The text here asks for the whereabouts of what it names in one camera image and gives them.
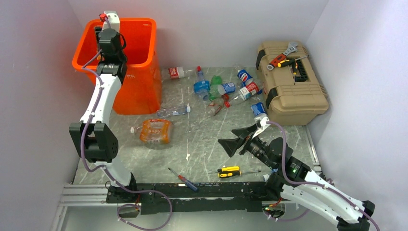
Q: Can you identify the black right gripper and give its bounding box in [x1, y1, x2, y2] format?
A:
[217, 124, 275, 168]

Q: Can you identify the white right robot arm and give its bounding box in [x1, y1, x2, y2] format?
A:
[218, 123, 379, 231]

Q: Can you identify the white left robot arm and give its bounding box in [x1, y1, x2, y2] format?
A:
[69, 28, 139, 202]

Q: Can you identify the orange plastic bin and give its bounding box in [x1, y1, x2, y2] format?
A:
[72, 18, 162, 115]

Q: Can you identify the black yellow screwdriver on table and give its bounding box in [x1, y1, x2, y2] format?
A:
[218, 170, 261, 179]

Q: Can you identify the blue label bottle by toolbox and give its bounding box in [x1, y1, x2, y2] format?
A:
[251, 102, 267, 117]

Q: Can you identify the green plastic bottle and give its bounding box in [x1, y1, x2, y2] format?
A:
[209, 75, 226, 101]

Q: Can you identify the blue label clear bottle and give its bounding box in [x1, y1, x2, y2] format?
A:
[217, 82, 236, 95]

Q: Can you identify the red white label bottle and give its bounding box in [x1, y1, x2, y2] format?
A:
[224, 80, 263, 107]

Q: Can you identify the blue label crushed bottle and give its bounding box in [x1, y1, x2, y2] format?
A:
[193, 71, 210, 101]

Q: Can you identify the pepsi label bottle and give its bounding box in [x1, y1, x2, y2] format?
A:
[237, 69, 254, 87]

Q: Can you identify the red blue screwdriver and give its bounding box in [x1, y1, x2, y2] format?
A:
[168, 167, 199, 192]

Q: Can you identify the tan plastic toolbox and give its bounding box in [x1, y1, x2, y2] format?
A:
[255, 41, 329, 125]

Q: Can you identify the clear bottle white cap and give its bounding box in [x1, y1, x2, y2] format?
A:
[156, 105, 191, 118]

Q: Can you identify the crushed orange label bottle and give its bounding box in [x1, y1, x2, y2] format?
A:
[130, 119, 174, 147]

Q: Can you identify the yellow black screwdriver on toolbox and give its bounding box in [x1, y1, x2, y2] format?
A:
[277, 55, 309, 68]

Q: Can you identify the red label clear bottle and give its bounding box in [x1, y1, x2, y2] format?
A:
[161, 66, 201, 80]

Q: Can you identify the silver adjustable wrench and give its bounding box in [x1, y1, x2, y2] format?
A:
[282, 41, 298, 57]

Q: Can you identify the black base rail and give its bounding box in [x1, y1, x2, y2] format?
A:
[106, 181, 280, 215]

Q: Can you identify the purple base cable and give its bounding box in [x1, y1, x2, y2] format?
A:
[116, 195, 173, 231]

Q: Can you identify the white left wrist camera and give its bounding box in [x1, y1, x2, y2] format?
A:
[99, 11, 120, 32]

